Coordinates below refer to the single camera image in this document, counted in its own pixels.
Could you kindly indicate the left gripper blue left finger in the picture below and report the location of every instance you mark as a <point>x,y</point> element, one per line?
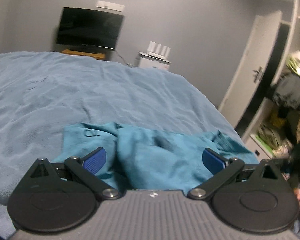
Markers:
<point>84,170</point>

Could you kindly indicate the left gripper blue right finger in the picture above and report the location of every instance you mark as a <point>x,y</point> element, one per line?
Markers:
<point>224,172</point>

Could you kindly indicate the teal hooded sweatshirt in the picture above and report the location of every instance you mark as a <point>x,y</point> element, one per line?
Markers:
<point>150,159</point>

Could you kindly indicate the dark grey clothes bundle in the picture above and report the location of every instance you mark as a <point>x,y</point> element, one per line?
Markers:
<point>287,92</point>

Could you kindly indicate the white wardrobe shelving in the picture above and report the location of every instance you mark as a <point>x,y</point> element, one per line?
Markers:
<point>261,107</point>

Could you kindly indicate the blue bed blanket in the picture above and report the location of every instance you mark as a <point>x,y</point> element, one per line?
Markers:
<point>42,93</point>

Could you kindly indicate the wooden tv stand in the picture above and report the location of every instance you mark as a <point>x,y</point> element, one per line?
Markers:
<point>97,56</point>

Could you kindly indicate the white mini fridge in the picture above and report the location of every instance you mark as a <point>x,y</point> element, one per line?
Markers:
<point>143,60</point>

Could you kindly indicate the white wifi router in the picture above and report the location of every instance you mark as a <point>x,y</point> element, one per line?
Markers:
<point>158,50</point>

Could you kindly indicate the black flat screen television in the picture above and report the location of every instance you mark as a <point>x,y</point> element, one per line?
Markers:
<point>88,27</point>

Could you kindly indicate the white wall power strip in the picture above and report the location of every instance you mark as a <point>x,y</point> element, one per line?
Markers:
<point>110,6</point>

